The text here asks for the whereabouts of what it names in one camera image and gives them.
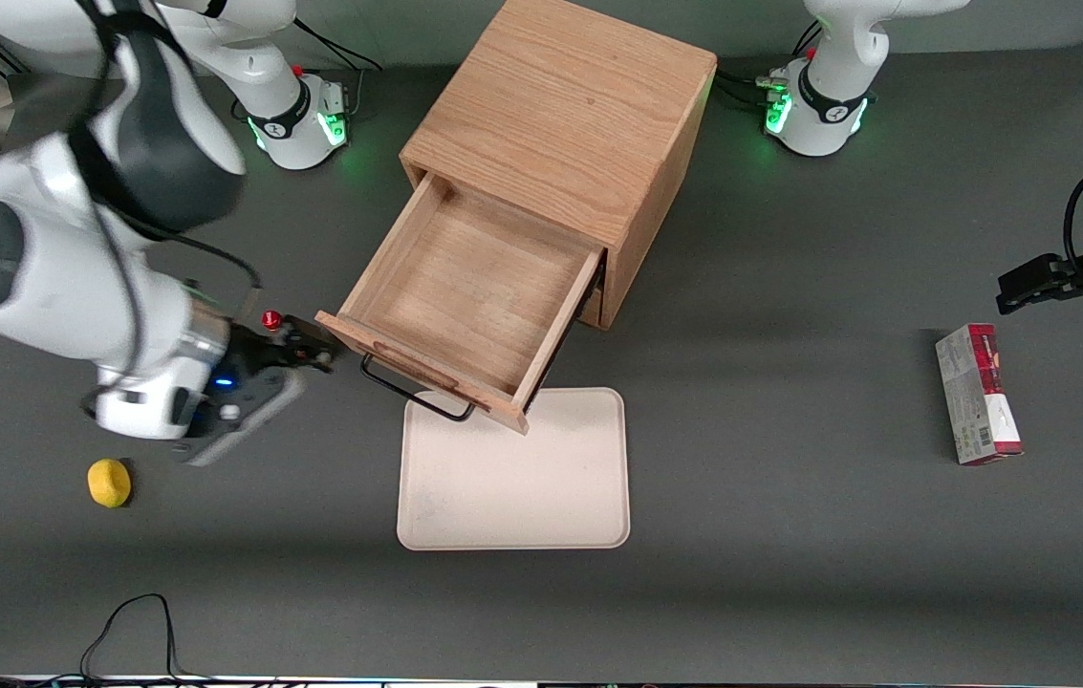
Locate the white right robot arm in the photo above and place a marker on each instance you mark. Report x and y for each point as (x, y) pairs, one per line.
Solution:
(54, 277)

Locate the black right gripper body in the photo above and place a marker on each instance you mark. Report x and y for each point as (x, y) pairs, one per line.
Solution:
(252, 349)

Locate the red cola bottle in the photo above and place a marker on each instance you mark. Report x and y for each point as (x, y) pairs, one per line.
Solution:
(270, 320)

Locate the beige plastic tray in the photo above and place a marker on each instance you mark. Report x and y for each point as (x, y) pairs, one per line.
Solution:
(512, 478)

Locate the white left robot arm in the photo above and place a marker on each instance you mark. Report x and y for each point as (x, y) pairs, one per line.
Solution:
(828, 105)

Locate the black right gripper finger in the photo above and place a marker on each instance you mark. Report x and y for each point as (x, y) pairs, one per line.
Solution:
(310, 337)
(314, 361)

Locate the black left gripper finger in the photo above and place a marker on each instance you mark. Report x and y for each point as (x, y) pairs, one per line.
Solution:
(1028, 272)
(1038, 298)

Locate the wooden drawer cabinet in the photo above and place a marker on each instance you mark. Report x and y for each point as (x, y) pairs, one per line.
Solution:
(560, 105)

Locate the wooden drawer with box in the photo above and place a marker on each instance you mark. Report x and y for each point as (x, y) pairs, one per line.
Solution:
(474, 287)

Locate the yellow lemon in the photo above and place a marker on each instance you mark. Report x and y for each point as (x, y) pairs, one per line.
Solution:
(109, 483)

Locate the red and grey carton box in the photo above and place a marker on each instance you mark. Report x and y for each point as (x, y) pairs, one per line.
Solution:
(979, 394)

